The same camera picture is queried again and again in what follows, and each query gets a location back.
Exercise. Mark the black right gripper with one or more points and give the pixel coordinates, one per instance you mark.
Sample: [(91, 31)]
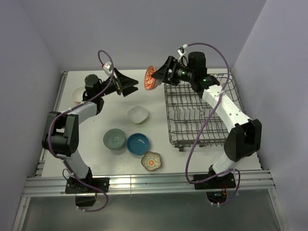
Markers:
[(172, 63)]

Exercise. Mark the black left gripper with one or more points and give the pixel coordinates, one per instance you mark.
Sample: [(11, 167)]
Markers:
[(125, 82)]

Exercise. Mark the orange floral patterned bowl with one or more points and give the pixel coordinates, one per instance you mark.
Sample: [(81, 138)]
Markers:
[(151, 83)]

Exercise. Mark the white bowl orange outside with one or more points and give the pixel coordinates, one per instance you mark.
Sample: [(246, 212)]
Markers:
[(77, 94)]

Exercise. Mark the pale green ceramic bowl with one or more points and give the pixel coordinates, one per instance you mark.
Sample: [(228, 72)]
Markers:
[(114, 139)]

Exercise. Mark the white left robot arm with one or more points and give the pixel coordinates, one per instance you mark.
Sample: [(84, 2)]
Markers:
[(61, 133)]

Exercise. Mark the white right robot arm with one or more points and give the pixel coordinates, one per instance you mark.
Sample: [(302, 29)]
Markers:
[(244, 134)]

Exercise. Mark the small flower shaped patterned dish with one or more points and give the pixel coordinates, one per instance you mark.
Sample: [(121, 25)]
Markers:
[(151, 161)]

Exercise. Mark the white square bowl green outside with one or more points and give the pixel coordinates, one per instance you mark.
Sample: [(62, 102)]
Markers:
[(138, 114)]

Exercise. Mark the blue ceramic bowl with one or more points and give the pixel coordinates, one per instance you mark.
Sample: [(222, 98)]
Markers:
[(138, 144)]

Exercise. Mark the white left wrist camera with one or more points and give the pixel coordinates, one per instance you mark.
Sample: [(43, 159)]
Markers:
[(108, 68)]

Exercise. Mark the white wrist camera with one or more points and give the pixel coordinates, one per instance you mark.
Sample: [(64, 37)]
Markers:
[(182, 50), (108, 68)]

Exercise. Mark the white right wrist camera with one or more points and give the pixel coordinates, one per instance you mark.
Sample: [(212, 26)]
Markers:
[(182, 50)]

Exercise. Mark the grey wire dish rack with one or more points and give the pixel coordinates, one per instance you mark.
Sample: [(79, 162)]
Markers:
[(186, 113)]

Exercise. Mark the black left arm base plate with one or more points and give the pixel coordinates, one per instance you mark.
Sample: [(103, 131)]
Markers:
[(73, 186)]

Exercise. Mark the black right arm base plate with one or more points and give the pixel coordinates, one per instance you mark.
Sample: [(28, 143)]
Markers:
[(227, 181)]

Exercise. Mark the aluminium frame rail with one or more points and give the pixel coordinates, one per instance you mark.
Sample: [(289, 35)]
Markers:
[(143, 184)]

